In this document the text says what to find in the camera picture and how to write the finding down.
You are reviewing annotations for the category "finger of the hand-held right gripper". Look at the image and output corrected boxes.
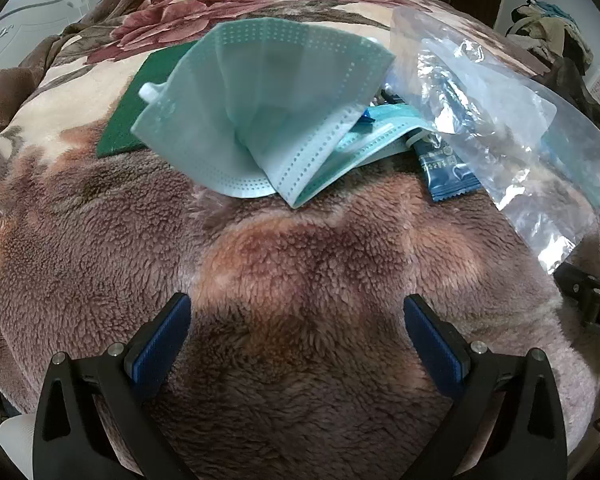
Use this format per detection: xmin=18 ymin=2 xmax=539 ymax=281
xmin=554 ymin=261 xmax=600 ymax=308

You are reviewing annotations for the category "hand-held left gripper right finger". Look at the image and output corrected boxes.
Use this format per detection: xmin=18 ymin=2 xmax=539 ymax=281
xmin=402 ymin=294 xmax=568 ymax=480

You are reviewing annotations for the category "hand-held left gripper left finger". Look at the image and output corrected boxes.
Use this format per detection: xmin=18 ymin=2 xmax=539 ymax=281
xmin=32 ymin=291 xmax=197 ymax=480

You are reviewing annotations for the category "dark blue sachet packet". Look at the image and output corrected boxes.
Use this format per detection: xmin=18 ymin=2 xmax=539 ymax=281
xmin=412 ymin=135 xmax=481 ymax=204

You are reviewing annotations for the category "green scouring pad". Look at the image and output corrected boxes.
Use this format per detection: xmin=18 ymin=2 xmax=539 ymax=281
xmin=96 ymin=40 xmax=201 ymax=159

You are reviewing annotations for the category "wide blue face mask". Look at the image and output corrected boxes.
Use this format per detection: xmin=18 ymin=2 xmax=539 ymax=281
xmin=130 ymin=16 xmax=397 ymax=209

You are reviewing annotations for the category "floral fleece blanket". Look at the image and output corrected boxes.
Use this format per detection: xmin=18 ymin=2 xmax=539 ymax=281
xmin=0 ymin=0 xmax=600 ymax=480

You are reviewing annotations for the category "clear plastic bag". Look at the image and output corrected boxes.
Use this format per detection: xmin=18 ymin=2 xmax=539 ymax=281
xmin=382 ymin=7 xmax=600 ymax=275

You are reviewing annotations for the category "pile of clothes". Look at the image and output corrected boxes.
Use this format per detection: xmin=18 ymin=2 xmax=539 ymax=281
xmin=505 ymin=0 xmax=593 ymax=76

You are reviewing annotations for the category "white bed headboard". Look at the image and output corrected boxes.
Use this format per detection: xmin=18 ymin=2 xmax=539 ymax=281
xmin=0 ymin=0 xmax=111 ymax=106

